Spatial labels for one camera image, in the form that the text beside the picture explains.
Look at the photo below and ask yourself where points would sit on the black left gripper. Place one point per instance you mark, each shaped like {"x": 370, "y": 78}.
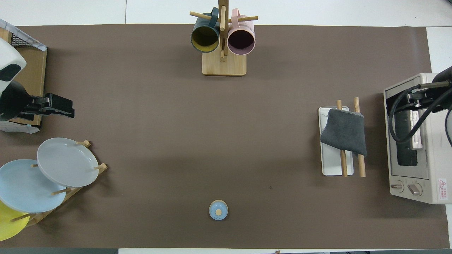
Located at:
{"x": 14, "y": 102}

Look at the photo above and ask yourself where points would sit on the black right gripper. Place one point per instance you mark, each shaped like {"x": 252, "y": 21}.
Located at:
{"x": 439, "y": 95}

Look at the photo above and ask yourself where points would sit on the purple and grey towel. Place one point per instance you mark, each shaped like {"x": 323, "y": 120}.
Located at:
{"x": 344, "y": 130}

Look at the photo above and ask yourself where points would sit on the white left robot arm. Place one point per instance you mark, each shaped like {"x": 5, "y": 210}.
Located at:
{"x": 9, "y": 56}

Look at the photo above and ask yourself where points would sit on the wooden plate rack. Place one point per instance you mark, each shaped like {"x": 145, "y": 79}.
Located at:
{"x": 101, "y": 168}

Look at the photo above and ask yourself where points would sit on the white towel rack wooden bars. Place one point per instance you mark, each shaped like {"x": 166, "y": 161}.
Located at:
{"x": 332, "y": 165}

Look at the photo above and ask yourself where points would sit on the wooden shelf box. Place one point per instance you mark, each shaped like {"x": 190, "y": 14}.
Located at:
{"x": 35, "y": 77}

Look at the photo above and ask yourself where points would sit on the grey plate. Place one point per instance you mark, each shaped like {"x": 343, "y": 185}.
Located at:
{"x": 67, "y": 162}

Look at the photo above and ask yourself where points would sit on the beige toaster oven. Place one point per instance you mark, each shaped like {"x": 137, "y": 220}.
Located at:
{"x": 434, "y": 158}

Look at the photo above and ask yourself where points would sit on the light blue plate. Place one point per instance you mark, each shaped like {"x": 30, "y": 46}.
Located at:
{"x": 21, "y": 187}

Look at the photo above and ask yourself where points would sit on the yellow plate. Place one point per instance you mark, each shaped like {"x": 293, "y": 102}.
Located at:
{"x": 9, "y": 225}

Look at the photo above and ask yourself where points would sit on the brown table mat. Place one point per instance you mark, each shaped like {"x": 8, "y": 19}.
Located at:
{"x": 212, "y": 141}

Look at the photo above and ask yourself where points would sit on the dark teal mug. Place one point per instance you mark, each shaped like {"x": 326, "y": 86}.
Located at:
{"x": 204, "y": 37}

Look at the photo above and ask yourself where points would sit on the wooden mug tree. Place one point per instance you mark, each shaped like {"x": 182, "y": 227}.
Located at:
{"x": 224, "y": 67}

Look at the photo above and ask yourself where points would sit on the pink mug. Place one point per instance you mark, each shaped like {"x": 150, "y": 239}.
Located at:
{"x": 241, "y": 40}

